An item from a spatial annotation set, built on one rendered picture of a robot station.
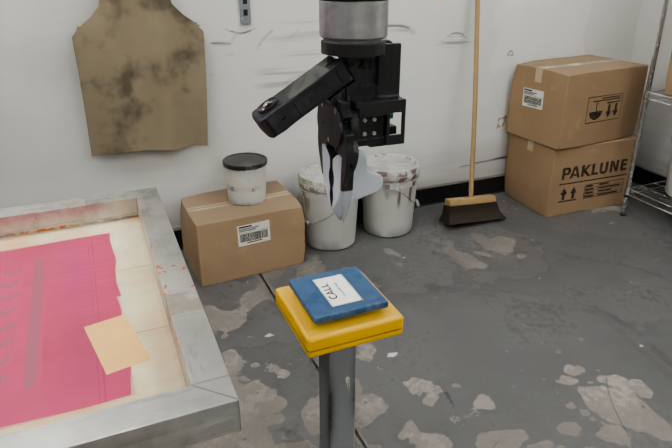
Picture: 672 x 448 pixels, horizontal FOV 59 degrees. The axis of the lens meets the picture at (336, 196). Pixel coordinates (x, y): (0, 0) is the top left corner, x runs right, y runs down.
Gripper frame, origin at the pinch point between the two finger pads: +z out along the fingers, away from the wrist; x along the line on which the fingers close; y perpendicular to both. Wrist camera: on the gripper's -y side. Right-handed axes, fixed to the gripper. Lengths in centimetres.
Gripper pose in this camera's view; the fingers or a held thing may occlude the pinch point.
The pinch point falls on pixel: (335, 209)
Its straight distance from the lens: 72.1
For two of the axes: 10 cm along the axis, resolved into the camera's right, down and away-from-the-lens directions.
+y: 9.3, -1.4, 3.5
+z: 0.0, 9.3, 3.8
